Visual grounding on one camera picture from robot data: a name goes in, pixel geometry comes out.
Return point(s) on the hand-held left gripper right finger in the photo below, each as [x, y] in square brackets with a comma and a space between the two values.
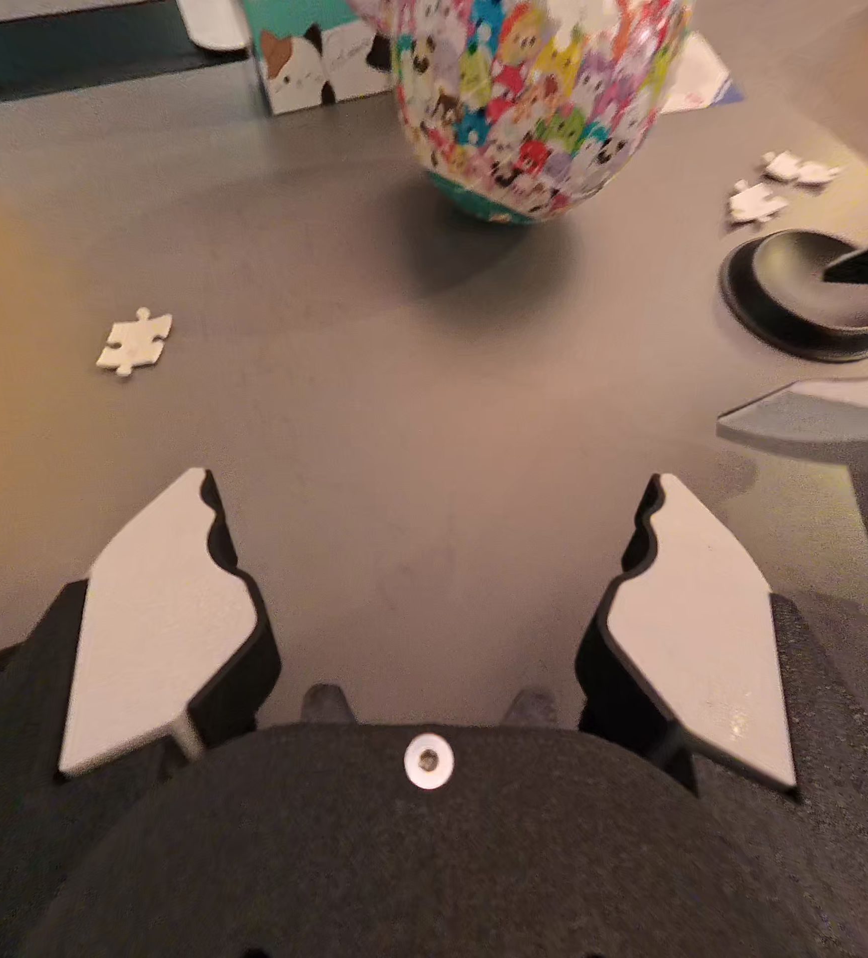
[703, 651]

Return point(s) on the puzzle ball cardboard box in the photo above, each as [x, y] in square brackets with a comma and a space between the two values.
[314, 67]

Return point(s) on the dark teal flat panel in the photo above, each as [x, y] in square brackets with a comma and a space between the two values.
[67, 52]

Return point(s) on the joined white puzzle pieces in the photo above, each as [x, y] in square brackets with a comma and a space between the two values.
[800, 168]

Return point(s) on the black round ball stand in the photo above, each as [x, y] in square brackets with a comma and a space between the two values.
[793, 299]

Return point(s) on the white instruction leaflet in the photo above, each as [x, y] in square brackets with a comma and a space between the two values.
[699, 75]

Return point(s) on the colourful cartoon puzzle ball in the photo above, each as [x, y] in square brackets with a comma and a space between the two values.
[538, 97]

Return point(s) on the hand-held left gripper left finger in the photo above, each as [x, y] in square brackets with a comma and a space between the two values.
[157, 636]

